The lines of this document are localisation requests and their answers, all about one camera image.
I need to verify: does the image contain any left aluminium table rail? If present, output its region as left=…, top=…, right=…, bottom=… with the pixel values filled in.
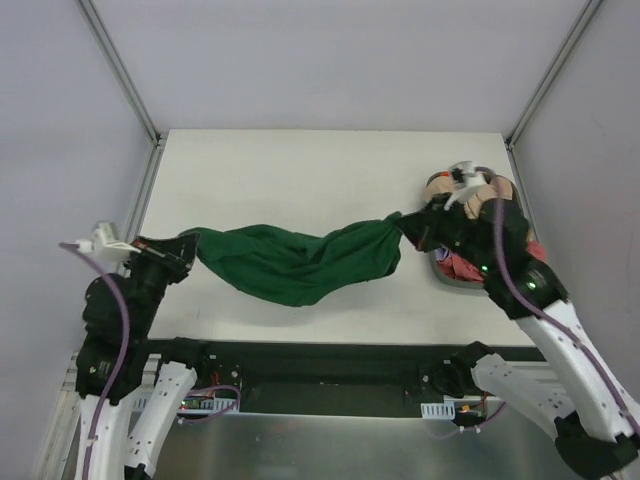
left=89, top=144, right=166, bottom=351

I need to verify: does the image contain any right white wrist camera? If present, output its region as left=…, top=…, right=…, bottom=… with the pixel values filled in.
left=444, top=161, right=487, bottom=211

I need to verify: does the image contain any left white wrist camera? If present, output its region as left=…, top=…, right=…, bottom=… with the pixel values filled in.
left=76, top=221, right=139, bottom=263

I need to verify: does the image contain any lilac t shirt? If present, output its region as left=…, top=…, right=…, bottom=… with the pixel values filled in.
left=435, top=247, right=453, bottom=263

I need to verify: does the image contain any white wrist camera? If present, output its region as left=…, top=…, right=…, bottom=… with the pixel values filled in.
left=76, top=221, right=139, bottom=263
left=444, top=161, right=487, bottom=211

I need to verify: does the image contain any right white cable duct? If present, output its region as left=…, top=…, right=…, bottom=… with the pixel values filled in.
left=420, top=401, right=456, bottom=421

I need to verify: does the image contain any aluminium frame post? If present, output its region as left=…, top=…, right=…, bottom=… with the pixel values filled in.
left=503, top=0, right=609, bottom=146
left=74, top=0, right=167, bottom=146

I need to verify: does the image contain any right aluminium frame post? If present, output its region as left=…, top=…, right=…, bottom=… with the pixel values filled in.
left=503, top=0, right=609, bottom=146

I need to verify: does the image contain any grey laundry basket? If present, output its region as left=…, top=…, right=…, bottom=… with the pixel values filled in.
left=423, top=171, right=523, bottom=291

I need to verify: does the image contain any pink t shirt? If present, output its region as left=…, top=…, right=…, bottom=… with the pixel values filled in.
left=436, top=240, right=546, bottom=285

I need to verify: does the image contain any beige t shirt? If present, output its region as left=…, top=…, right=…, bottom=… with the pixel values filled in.
left=422, top=172, right=516, bottom=221

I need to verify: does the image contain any green t shirt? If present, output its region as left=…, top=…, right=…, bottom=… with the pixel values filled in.
left=184, top=212, right=402, bottom=307

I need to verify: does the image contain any right aluminium table rail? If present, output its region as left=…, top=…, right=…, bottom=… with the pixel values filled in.
left=506, top=146, right=542, bottom=243

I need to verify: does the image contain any white cable duct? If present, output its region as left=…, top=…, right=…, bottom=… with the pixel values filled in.
left=133, top=393, right=240, bottom=416
left=420, top=401, right=456, bottom=421

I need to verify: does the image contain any aluminium table rail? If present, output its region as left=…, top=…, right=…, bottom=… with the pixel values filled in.
left=89, top=144, right=166, bottom=351
left=506, top=146, right=542, bottom=243

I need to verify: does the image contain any left white cable duct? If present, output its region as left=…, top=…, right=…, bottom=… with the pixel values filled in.
left=133, top=393, right=240, bottom=416

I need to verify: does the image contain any left aluminium frame post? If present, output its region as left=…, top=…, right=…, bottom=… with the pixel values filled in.
left=74, top=0, right=167, bottom=146

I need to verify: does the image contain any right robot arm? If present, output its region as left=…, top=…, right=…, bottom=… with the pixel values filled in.
left=397, top=201, right=639, bottom=479

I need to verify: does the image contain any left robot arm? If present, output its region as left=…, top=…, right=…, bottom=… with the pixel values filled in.
left=69, top=233, right=212, bottom=479

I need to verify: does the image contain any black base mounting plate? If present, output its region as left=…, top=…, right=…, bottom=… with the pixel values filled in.
left=144, top=337, right=546, bottom=416

